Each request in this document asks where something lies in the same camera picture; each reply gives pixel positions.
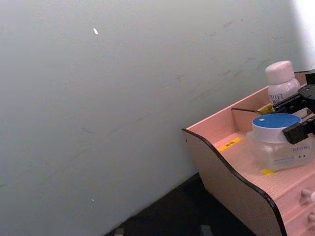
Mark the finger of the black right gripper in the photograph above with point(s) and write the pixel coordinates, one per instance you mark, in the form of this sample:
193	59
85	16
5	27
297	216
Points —
307	98
299	132

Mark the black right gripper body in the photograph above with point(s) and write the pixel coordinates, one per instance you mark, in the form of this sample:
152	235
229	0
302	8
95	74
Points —
311	77

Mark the clear jar with blue lid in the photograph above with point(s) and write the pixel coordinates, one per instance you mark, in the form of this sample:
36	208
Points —
270	137

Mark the white bottle with white cap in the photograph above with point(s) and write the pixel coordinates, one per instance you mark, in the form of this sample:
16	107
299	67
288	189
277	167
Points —
280	81

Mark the small yellow label sticker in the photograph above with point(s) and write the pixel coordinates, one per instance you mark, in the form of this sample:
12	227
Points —
268	171

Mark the white drawer knob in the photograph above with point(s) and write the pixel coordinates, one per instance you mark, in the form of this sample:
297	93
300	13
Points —
306	194
311	218

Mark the long yellow label sticker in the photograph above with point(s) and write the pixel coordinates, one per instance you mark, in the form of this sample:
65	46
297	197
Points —
230	143

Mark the pink wooden desk organizer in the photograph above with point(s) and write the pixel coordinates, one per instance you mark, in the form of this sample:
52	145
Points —
233	177

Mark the black table cloth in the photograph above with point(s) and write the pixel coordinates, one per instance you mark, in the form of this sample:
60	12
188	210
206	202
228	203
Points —
177	211

